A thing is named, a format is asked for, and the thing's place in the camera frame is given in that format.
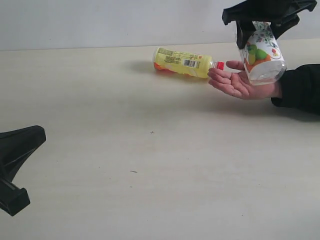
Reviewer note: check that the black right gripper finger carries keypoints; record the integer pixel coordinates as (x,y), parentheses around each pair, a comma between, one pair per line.
(245,29)
(273,11)

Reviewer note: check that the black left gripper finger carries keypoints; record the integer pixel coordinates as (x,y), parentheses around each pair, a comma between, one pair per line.
(12,199)
(17,145)

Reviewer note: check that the floral label clear bottle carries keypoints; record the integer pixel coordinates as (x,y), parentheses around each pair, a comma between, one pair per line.
(263,61)

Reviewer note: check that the yellow label bottle red cap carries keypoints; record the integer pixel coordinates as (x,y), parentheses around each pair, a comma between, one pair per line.
(185,63)

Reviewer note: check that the black sleeved forearm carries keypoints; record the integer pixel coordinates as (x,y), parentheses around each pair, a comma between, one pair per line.
(300,89)

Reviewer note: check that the open human hand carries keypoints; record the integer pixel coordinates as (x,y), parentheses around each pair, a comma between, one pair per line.
(236,84)

